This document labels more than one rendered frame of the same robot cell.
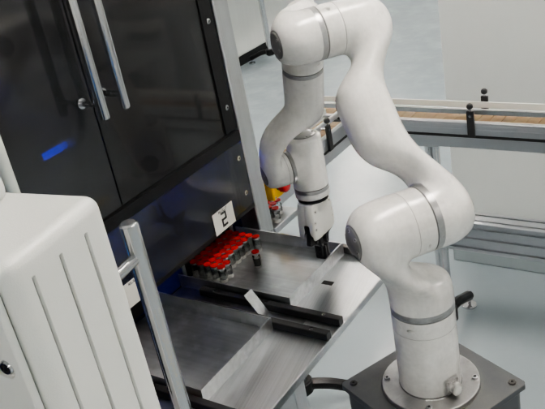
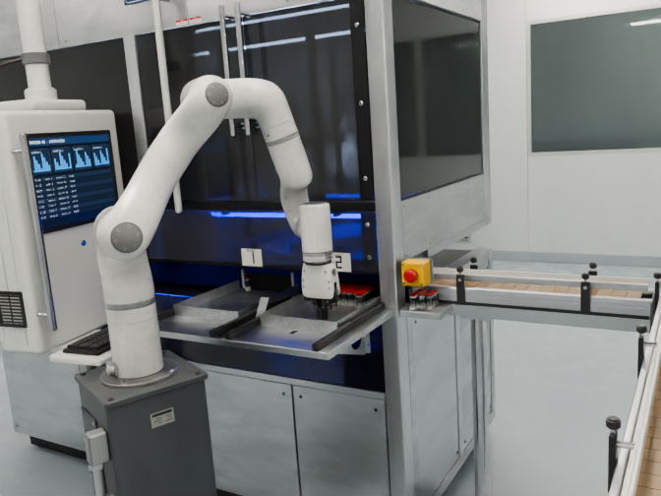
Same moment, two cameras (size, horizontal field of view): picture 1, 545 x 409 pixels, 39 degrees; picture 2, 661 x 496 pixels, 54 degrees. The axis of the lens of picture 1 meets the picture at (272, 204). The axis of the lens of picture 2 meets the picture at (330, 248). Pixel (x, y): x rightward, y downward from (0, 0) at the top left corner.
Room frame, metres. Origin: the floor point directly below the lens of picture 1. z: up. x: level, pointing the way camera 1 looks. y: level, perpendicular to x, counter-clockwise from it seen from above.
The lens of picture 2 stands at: (1.49, -1.85, 1.45)
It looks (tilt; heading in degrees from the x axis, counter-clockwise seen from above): 11 degrees down; 83
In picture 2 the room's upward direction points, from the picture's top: 4 degrees counter-clockwise
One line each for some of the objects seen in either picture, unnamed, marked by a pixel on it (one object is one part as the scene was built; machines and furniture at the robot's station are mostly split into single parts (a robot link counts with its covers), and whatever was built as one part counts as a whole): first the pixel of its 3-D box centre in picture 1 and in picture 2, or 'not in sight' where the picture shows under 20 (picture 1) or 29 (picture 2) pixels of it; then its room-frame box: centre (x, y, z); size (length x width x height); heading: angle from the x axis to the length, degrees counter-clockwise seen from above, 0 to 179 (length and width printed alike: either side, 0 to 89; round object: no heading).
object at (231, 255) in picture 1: (233, 256); (340, 297); (1.77, 0.13, 0.90); 0.18 x 0.02 x 0.05; 142
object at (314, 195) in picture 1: (312, 189); (318, 255); (1.69, -0.10, 1.09); 0.09 x 0.08 x 0.03; 142
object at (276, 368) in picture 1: (248, 315); (269, 317); (1.54, 0.11, 0.87); 0.70 x 0.48 x 0.02; 142
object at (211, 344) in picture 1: (178, 342); (238, 298); (1.45, 0.27, 0.90); 0.34 x 0.26 x 0.04; 52
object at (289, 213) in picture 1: (268, 217); (428, 308); (2.03, 0.02, 0.87); 0.14 x 0.13 x 0.02; 52
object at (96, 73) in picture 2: not in sight; (88, 125); (0.94, 0.80, 1.50); 0.49 x 0.01 x 0.59; 142
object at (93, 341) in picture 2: not in sight; (122, 330); (1.06, 0.32, 0.82); 0.40 x 0.14 x 0.02; 60
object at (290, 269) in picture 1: (261, 264); (327, 307); (1.72, 0.06, 0.90); 0.34 x 0.26 x 0.04; 52
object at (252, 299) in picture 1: (274, 307); (252, 312); (1.49, 0.04, 0.91); 0.14 x 0.03 x 0.06; 52
